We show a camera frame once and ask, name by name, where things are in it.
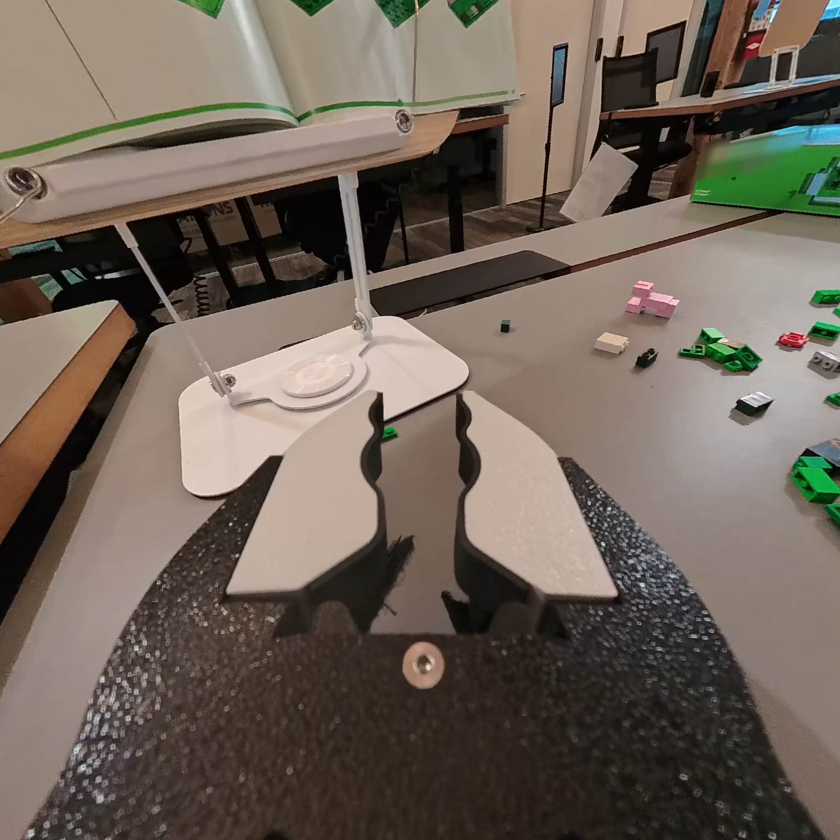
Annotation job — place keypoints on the pile of green bricks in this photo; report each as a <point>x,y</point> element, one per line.
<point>722,351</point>
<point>817,485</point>

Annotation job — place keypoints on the black office chair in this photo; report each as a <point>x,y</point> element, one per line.
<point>630,79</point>

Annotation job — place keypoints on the long wooden table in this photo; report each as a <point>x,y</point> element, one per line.
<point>722,98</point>

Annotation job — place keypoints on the wood-edged side desk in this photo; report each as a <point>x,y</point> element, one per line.
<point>46,354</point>

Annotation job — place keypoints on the white paper sheet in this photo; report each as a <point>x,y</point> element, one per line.
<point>598,184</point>

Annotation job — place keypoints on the grey desk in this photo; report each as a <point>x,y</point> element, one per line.
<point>590,433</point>

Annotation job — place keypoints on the white book stand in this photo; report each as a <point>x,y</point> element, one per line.
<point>223,453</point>

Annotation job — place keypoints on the green toy set box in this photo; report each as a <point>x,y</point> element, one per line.
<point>774,174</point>

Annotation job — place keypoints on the small black-green toy brick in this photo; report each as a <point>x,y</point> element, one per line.
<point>647,358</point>

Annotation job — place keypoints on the open instruction booklet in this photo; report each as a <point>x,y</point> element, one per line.
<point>197,59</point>

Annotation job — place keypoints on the red toy brick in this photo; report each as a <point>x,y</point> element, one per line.
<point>793,340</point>

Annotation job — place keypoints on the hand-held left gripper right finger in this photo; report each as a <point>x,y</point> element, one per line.
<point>531,518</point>

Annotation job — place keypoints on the white toy brick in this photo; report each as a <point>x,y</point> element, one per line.
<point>611,343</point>

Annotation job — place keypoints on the cardboard box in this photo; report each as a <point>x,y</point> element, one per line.
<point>223,223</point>

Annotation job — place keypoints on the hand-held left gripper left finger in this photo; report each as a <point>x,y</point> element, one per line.
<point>315,518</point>

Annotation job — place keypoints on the white picture frame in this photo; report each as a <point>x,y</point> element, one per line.
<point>785,65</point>

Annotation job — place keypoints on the grey toy brick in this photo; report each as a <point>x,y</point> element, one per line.
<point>827,362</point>

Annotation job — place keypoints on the dark green toy brick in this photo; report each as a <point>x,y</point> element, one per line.
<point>753,403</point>

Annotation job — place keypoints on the tablet on floor stand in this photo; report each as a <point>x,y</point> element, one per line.
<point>560,72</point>

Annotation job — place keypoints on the black desk pad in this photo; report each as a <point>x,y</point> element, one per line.
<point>472,279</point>

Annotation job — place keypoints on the black computer monitor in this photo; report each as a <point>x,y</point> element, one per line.
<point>667,52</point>

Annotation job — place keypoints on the blue-grey toy brick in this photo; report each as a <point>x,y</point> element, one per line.
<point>827,449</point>

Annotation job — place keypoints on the pink toy brick pig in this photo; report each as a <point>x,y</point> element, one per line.
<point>649,303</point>

